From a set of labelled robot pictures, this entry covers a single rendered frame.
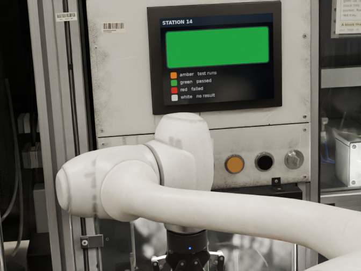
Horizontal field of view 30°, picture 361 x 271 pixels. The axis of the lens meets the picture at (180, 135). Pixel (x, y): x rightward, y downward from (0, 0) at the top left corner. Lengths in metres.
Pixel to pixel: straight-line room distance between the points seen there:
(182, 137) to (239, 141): 0.20
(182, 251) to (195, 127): 0.23
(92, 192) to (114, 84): 0.27
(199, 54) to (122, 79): 0.15
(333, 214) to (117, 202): 0.34
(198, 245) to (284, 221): 0.33
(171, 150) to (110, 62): 0.22
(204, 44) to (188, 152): 0.22
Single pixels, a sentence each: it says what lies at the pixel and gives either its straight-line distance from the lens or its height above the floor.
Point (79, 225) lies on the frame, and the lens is 1.35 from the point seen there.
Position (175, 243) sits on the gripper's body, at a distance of 1.23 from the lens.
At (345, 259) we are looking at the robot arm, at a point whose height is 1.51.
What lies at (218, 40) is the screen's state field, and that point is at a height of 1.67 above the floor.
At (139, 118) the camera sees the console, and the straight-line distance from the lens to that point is 1.28.
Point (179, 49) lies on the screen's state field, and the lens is 1.24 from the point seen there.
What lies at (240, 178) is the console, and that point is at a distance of 1.34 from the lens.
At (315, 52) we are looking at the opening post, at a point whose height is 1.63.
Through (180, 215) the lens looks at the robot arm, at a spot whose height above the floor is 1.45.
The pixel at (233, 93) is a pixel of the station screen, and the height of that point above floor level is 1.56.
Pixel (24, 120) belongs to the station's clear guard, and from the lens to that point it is 1.32.
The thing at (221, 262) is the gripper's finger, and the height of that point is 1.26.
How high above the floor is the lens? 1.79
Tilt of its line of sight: 14 degrees down
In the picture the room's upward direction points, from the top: 3 degrees counter-clockwise
